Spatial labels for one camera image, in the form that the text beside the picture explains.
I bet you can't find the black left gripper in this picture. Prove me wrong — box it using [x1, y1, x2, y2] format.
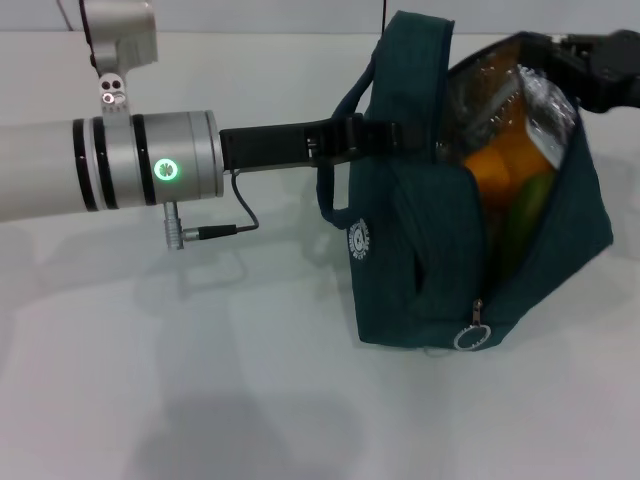
[218, 112, 437, 175]

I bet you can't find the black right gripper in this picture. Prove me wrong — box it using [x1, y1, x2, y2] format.
[522, 28, 640, 115]

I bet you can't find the dark teal insulated lunch bag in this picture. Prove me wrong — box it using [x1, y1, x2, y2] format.
[317, 10, 615, 355]

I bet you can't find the orange yellow pear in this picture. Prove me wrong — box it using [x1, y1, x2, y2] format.
[463, 142, 552, 214]

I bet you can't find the green cucumber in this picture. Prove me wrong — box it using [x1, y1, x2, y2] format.
[497, 172, 557, 274]

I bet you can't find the left arm cable with plug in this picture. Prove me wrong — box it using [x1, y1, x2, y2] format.
[162, 167, 260, 251]

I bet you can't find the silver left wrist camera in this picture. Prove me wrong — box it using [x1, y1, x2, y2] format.
[79, 0, 160, 127]

